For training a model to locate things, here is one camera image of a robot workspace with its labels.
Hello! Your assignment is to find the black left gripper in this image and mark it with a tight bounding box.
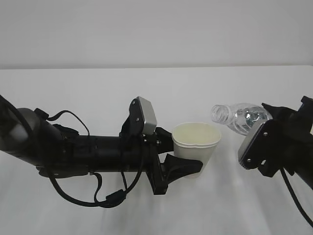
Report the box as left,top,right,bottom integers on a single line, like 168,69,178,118
141,127,203,195

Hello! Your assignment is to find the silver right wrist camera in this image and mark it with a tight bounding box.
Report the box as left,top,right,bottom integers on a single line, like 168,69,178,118
238,119,288,170

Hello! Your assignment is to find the white paper cup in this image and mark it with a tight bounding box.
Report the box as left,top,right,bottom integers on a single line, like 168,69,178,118
172,122,222,179

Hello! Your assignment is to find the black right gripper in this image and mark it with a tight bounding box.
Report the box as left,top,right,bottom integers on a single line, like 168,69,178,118
262,96,313,177

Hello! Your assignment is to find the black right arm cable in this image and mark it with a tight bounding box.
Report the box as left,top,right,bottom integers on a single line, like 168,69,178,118
280,167,313,226

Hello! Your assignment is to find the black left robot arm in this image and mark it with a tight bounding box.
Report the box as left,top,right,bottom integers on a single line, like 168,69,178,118
0,96,203,195

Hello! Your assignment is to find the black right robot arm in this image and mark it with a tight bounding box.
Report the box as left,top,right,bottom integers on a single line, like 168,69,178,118
253,96,313,187

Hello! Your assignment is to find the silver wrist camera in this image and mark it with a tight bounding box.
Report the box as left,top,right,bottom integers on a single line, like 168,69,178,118
129,96,157,136
238,119,288,170

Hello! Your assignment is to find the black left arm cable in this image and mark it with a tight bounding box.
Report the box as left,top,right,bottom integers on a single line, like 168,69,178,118
46,110,145,209

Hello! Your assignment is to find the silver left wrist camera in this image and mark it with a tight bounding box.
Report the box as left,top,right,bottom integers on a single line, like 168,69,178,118
129,96,157,136

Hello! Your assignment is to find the clear plastic water bottle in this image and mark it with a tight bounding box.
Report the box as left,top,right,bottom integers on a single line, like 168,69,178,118
210,103,272,136

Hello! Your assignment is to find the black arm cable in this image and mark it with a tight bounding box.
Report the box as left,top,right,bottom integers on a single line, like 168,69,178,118
46,110,145,209
280,167,313,226

